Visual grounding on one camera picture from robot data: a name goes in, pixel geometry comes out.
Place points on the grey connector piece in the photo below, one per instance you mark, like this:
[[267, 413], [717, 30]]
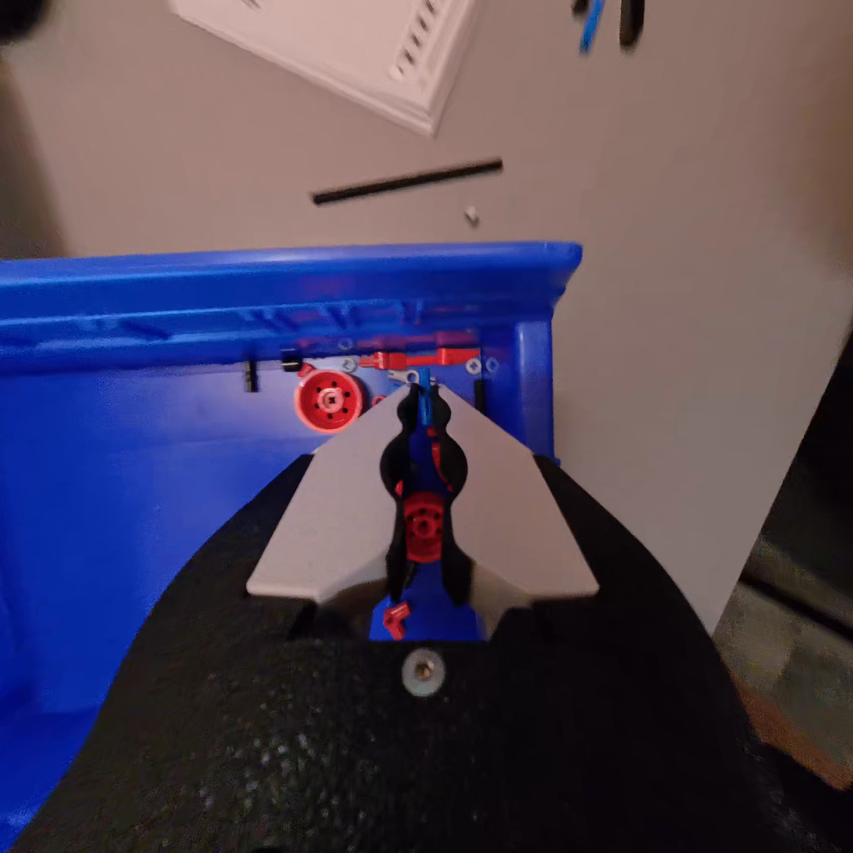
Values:
[[403, 376]]

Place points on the small red wheel rim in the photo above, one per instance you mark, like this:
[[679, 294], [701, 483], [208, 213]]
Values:
[[330, 400]]

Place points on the short blue pin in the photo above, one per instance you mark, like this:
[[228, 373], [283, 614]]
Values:
[[424, 403]]

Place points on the white tray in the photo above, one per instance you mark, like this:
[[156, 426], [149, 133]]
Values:
[[333, 46]]

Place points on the red axle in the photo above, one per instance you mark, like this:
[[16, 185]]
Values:
[[458, 356]]

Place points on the small black connector piece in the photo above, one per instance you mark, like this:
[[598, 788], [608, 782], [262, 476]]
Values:
[[291, 361]]

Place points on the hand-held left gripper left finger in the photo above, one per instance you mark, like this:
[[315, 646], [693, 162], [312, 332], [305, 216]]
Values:
[[326, 526]]

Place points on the large red wheel rim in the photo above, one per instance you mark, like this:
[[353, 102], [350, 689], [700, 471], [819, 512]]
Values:
[[422, 526]]

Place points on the black beam piece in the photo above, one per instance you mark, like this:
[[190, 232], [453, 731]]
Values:
[[631, 20]]

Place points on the blue plastic bin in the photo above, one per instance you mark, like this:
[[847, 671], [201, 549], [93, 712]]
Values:
[[133, 500]]

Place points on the long black axle rod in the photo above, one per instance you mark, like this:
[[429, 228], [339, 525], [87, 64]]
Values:
[[406, 181]]

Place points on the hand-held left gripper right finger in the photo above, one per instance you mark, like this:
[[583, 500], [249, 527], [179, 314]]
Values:
[[520, 526]]

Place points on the red pin connector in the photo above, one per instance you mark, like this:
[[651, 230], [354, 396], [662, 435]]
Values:
[[383, 362]]

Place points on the black pin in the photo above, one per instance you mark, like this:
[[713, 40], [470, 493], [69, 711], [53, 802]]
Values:
[[251, 376], [479, 394]]

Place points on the small red angled connector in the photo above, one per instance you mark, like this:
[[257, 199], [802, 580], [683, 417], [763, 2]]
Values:
[[395, 620]]

